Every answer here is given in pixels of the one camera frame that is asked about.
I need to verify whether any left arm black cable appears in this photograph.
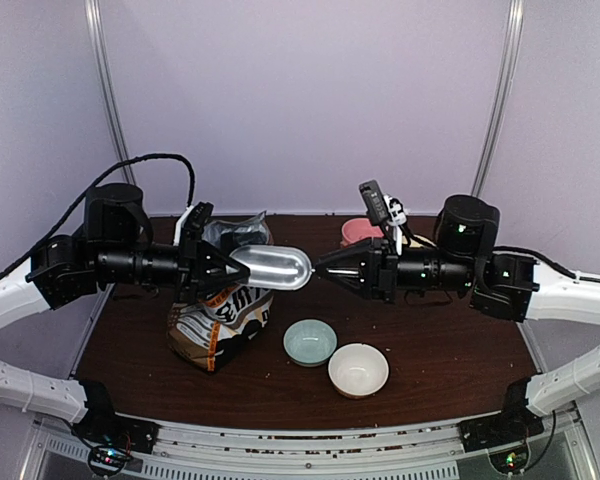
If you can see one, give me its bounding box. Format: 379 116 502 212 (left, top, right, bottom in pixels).
0 153 197 291

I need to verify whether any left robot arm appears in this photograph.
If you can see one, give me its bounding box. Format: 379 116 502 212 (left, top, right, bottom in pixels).
0 183 250 444

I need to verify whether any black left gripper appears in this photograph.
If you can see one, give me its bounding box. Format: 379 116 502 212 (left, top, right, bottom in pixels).
94 226 250 303

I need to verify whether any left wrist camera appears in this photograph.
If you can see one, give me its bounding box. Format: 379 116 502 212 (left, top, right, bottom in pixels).
173 202 214 246

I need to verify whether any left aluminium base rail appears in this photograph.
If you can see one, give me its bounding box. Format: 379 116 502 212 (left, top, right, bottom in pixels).
69 297 107 378

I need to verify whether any aluminium corner post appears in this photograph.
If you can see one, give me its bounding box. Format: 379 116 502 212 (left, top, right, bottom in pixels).
84 0 128 162
471 0 525 197

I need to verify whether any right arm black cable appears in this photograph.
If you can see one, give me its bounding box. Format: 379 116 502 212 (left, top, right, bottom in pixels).
494 244 600 289

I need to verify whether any right aluminium corner post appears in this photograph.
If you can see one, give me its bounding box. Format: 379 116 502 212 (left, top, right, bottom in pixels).
471 0 525 197

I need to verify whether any pink pet bowl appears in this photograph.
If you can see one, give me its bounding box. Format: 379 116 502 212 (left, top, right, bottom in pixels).
340 217 383 247

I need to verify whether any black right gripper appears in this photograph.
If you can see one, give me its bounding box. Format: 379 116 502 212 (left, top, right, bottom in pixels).
314 237 477 308

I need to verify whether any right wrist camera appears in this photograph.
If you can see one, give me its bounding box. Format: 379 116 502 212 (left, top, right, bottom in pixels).
358 180 410 256

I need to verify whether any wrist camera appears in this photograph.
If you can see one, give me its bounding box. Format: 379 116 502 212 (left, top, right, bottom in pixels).
358 180 410 256
173 202 214 246

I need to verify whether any dog food bag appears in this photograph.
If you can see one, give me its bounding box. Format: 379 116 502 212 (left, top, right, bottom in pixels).
166 211 274 373

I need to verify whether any white ceramic bowl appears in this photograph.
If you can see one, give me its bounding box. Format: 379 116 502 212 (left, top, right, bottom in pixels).
327 343 390 399

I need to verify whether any metal food scoop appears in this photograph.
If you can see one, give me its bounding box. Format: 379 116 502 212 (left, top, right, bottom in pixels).
229 245 313 291

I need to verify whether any teal ceramic bowl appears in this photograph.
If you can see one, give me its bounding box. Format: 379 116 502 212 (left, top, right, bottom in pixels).
283 319 338 367

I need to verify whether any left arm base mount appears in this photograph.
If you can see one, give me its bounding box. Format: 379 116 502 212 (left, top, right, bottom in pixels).
69 380 159 479

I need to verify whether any front aluminium frame rail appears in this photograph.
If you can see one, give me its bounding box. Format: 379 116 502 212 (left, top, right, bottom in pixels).
29 384 596 480

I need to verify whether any left aluminium corner post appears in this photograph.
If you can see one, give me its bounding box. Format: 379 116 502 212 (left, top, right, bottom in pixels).
84 0 128 162

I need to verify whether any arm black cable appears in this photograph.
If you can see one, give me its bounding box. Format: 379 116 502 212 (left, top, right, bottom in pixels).
494 244 600 289
0 153 197 291

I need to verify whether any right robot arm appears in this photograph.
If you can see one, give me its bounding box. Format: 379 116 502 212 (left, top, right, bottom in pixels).
314 194 600 442

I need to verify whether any cream pet bowl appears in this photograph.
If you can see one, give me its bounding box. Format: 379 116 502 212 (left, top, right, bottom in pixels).
410 235 436 249

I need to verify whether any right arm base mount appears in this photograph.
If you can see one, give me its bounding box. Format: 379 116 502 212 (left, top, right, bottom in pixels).
458 377 544 476

